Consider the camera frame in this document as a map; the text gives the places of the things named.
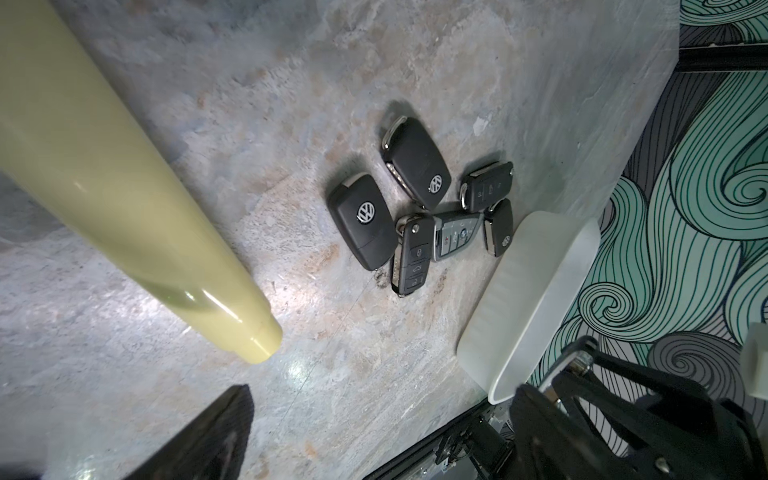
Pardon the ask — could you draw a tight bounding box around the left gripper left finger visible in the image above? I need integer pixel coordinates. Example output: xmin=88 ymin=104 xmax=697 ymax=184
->
xmin=128 ymin=384 xmax=254 ymax=479

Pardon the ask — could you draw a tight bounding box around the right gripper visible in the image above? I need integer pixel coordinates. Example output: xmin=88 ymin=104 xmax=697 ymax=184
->
xmin=551 ymin=336 xmax=767 ymax=479

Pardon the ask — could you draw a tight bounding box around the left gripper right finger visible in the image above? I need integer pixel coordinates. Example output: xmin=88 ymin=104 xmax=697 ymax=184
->
xmin=509 ymin=384 xmax=640 ymax=479

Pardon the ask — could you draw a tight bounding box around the white plastic storage box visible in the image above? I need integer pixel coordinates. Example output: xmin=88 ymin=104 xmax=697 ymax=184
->
xmin=456 ymin=211 xmax=601 ymax=405

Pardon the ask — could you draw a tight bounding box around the black VW key right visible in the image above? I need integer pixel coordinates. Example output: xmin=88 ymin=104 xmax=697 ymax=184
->
xmin=484 ymin=198 xmax=514 ymax=257

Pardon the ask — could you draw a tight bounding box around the silver BMW key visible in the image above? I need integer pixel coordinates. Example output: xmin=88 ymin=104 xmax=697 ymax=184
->
xmin=432 ymin=210 xmax=483 ymax=262

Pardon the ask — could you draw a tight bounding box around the black flip key centre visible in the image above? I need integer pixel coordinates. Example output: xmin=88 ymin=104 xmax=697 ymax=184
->
xmin=391 ymin=214 xmax=435 ymax=297

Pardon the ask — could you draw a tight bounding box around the black key top right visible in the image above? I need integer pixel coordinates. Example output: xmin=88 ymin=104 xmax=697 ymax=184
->
xmin=459 ymin=162 xmax=514 ymax=213

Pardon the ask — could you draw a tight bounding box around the black VW key large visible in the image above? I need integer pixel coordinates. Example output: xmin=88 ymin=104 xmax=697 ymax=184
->
xmin=327 ymin=173 xmax=398 ymax=271

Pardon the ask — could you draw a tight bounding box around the black VW key top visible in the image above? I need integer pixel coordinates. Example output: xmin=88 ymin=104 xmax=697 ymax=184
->
xmin=380 ymin=116 xmax=452 ymax=211

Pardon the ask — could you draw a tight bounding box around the yellow plastic cylinder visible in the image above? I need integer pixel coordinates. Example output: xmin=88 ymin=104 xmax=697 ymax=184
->
xmin=1 ymin=1 xmax=283 ymax=364

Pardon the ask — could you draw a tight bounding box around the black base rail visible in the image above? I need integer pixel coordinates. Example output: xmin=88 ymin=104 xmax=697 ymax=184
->
xmin=366 ymin=400 xmax=515 ymax=479

